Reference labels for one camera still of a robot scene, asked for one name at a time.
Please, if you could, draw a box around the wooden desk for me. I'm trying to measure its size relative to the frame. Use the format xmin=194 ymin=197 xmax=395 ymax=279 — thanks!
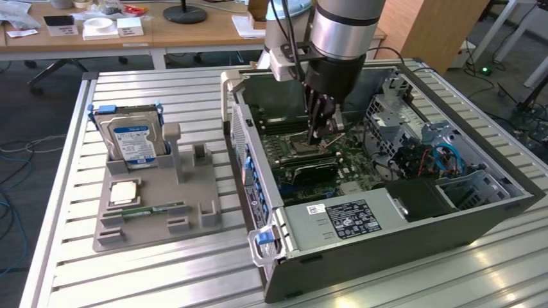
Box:
xmin=0 ymin=0 xmax=390 ymax=62

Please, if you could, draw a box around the white label card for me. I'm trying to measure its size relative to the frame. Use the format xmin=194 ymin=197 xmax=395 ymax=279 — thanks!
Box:
xmin=6 ymin=28 xmax=40 ymax=38

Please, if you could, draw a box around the blue floor cable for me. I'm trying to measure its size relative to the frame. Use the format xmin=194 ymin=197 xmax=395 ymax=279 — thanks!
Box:
xmin=0 ymin=153 xmax=34 ymax=275

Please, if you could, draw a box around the green RAM stick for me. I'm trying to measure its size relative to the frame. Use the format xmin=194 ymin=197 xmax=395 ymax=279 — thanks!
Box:
xmin=104 ymin=201 xmax=186 ymax=219

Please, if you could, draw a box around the blue wire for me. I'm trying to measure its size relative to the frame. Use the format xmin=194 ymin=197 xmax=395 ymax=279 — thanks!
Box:
xmin=430 ymin=142 xmax=467 ymax=176

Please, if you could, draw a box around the plain white box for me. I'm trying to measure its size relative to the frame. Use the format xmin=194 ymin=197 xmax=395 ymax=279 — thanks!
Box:
xmin=116 ymin=17 xmax=146 ymax=37

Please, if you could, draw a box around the white paper stack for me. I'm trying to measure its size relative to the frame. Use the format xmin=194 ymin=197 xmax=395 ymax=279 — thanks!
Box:
xmin=231 ymin=13 xmax=270 ymax=40

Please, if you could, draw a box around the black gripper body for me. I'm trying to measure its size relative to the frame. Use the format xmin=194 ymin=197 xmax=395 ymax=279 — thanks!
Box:
xmin=302 ymin=53 xmax=367 ymax=104

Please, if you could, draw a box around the grey open PC case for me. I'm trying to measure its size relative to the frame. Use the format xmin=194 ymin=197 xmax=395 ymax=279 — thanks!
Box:
xmin=219 ymin=62 xmax=548 ymax=304

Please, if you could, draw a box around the CPU socket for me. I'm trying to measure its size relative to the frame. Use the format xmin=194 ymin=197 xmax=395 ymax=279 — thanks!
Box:
xmin=288 ymin=131 xmax=322 ymax=153

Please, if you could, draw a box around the white desk frame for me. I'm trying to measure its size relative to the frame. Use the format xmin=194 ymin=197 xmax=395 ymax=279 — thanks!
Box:
xmin=468 ymin=0 xmax=548 ymax=89

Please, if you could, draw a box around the green motherboard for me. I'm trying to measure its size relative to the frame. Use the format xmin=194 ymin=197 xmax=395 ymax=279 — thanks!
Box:
xmin=255 ymin=114 xmax=387 ymax=207

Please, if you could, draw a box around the green graphics card black fan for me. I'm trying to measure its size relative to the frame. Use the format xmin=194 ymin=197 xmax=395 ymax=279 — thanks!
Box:
xmin=278 ymin=158 xmax=339 ymax=187

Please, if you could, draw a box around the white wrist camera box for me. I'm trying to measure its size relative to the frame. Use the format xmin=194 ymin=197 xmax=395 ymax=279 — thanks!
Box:
xmin=267 ymin=43 xmax=310 ymax=83

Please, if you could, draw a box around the black lamp base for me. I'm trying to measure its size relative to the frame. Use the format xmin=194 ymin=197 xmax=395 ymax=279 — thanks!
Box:
xmin=162 ymin=0 xmax=210 ymax=24

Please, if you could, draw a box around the black office chair base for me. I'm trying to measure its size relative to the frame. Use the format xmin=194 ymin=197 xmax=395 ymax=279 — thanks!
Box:
xmin=26 ymin=56 xmax=130 ymax=96

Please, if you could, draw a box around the black cable behind case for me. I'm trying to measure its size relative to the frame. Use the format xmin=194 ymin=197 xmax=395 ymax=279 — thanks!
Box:
xmin=367 ymin=46 xmax=435 ymax=71

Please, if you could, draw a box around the grey parts rack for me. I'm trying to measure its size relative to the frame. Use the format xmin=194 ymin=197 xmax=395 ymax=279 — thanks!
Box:
xmin=92 ymin=123 xmax=224 ymax=255

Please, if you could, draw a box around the metal disk bay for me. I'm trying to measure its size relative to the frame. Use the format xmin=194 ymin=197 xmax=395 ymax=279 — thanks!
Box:
xmin=435 ymin=169 xmax=514 ymax=211

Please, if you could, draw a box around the black equipment stand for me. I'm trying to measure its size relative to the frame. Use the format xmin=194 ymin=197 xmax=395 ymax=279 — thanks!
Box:
xmin=496 ymin=73 xmax=548 ymax=142

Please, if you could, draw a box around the white box with black lid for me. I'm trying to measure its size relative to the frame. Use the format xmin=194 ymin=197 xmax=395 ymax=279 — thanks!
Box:
xmin=42 ymin=15 xmax=80 ymax=37

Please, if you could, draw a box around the metal drive cage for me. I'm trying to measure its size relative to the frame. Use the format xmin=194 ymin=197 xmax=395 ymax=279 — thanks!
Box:
xmin=363 ymin=75 xmax=430 ymax=161

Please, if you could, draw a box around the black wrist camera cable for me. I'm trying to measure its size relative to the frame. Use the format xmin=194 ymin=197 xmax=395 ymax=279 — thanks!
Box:
xmin=267 ymin=0 xmax=302 ymax=81

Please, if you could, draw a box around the white tape roll holder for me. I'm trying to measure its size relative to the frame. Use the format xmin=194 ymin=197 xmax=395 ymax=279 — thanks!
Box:
xmin=82 ymin=17 xmax=122 ymax=41

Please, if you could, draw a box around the red wire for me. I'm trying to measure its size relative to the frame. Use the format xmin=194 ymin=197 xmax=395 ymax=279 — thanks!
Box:
xmin=418 ymin=150 xmax=435 ymax=176

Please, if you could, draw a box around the grey power supply unit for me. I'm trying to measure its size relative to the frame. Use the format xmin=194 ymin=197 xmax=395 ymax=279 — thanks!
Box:
xmin=282 ymin=187 xmax=411 ymax=252

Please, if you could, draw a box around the clear plastic bag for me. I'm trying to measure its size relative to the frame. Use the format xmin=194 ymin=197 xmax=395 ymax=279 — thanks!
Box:
xmin=0 ymin=1 xmax=43 ymax=29

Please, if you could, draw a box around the silver CPU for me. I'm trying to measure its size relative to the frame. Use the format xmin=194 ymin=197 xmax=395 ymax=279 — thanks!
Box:
xmin=107 ymin=182 xmax=139 ymax=206

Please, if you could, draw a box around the hard disk with blue carrier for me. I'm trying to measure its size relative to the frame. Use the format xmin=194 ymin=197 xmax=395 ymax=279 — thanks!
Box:
xmin=86 ymin=101 xmax=171 ymax=171

